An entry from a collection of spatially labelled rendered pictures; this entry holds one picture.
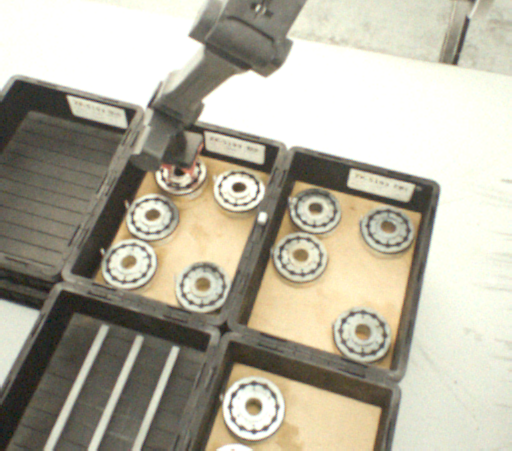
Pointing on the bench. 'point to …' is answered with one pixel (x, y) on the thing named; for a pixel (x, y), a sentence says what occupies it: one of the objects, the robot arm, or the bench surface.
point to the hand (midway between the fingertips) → (180, 168)
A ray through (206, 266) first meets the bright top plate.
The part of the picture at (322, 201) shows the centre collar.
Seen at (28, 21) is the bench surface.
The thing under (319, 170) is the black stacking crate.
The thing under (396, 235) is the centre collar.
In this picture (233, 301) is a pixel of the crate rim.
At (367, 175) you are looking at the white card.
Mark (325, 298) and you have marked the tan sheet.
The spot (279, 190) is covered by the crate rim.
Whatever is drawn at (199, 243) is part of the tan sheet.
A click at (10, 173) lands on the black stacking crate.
